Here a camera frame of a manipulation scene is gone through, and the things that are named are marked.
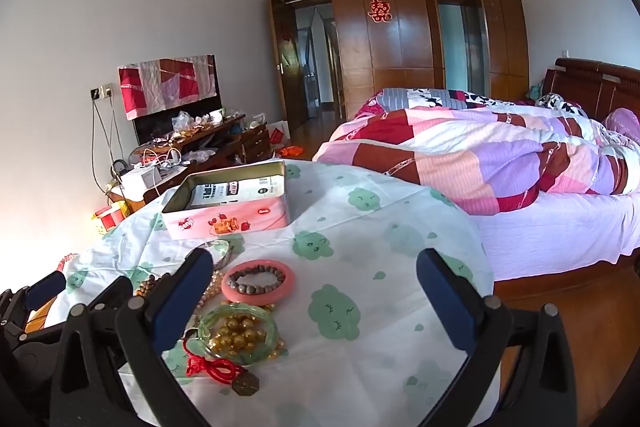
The white green-cloud tablecloth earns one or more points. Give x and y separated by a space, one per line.
350 257

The pink bangle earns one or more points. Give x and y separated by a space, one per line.
250 299

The green jade bangle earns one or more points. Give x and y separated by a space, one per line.
235 308

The white box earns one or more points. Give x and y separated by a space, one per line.
137 179

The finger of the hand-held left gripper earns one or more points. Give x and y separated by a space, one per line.
46 290

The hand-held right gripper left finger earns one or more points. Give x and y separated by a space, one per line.
182 302

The pink tin box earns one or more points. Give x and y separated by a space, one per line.
225 222

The black television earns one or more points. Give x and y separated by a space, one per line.
150 127

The orange item on floor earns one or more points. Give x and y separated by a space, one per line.
291 151

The white paper shopping bag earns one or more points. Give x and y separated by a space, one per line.
277 134

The clear plastic bag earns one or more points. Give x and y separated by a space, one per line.
182 122

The wooden headboard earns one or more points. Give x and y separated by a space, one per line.
590 87

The red paper decoration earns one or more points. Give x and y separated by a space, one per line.
380 11

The black and white pillow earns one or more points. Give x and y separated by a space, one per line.
555 102

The red patchwork cover cloth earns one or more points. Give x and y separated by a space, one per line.
165 84

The purple pillow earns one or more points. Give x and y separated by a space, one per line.
625 122

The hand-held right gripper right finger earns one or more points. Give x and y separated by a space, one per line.
445 302

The silver bangle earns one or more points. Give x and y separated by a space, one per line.
223 257

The white bed sheet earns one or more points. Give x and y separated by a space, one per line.
550 232

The wooden television cabinet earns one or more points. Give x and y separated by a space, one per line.
255 144

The wooden wardrobe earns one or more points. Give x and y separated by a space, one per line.
395 57

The wall socket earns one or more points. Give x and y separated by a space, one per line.
101 92

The pink patchwork quilt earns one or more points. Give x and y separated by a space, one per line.
475 157

